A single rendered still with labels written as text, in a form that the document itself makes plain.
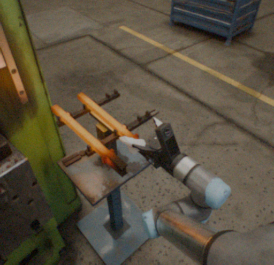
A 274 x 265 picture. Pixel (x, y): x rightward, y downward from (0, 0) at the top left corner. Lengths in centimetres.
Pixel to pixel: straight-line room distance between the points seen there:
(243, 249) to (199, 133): 205
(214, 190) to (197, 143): 165
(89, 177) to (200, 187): 59
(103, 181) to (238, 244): 79
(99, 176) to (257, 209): 128
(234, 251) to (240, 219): 154
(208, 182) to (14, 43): 83
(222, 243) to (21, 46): 93
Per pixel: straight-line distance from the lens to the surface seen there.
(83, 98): 111
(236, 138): 248
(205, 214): 78
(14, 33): 105
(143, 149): 75
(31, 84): 114
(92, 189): 110
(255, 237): 42
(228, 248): 43
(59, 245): 163
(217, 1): 416
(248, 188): 213
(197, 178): 70
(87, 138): 91
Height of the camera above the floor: 163
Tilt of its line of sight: 43 degrees down
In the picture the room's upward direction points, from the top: straight up
